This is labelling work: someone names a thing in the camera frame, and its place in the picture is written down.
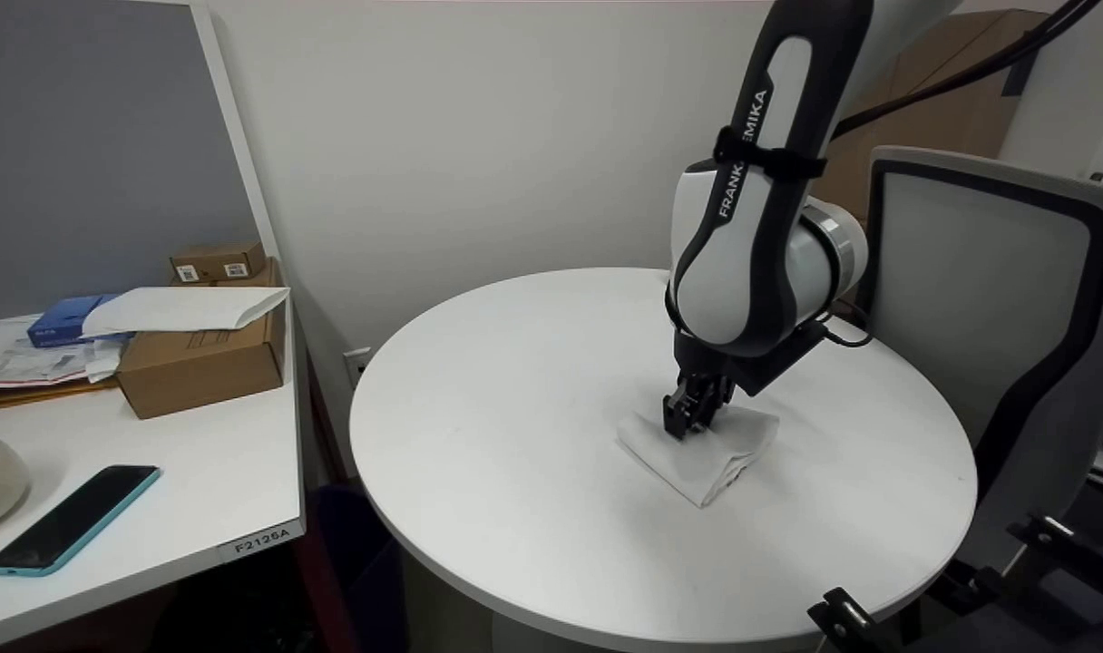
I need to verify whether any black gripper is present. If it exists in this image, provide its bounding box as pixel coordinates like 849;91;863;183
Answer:
663;335;749;443

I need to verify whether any white towel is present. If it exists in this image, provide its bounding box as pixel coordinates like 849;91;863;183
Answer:
612;395;784;508

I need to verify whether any grey mesh office chair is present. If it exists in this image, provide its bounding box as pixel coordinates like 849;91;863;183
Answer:
863;141;1103;572

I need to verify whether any large flat cardboard sheet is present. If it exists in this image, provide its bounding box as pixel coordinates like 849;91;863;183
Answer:
817;6;1054;229

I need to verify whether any brown cardboard box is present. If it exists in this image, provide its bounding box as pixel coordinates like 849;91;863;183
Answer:
114;305;289;422

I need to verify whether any small cardboard box with labels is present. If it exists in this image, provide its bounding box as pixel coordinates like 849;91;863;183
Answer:
166;239;285;291

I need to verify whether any white office desk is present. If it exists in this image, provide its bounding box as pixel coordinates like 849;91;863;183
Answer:
0;303;311;651

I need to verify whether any white envelope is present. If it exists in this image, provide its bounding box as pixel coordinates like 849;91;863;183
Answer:
77;285;294;343

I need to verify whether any black smartphone teal case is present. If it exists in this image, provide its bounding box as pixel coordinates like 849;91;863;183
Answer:
0;462;166;581

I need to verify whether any blue packet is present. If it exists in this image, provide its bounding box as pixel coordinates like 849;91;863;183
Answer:
27;291;115;351

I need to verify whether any stack of printed papers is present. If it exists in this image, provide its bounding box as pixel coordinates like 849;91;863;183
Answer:
0;311;126;395

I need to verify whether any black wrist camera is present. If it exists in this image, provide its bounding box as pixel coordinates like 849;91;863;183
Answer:
730;311;835;398

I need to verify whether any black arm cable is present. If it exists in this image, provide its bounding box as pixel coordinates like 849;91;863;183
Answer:
832;0;1103;139

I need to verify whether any grey partition white frame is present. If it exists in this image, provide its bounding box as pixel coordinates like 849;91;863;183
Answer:
0;0;285;324

